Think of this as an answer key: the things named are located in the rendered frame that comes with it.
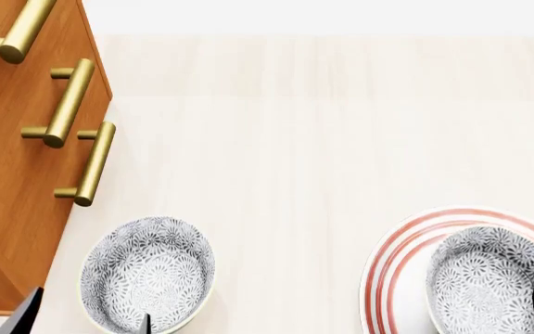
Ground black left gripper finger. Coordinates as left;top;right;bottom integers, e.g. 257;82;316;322
0;286;46;334
135;312;153;334

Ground grey floral patterned bowl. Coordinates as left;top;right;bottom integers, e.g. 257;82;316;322
78;215;218;334
425;225;534;334

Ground white plate red stripes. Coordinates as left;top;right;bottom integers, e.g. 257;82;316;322
359;204;534;334

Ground wooden drawer cabinet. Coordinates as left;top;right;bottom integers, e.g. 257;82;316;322
0;0;114;316

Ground large brass bar handle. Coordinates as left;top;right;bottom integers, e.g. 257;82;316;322
0;0;58;66

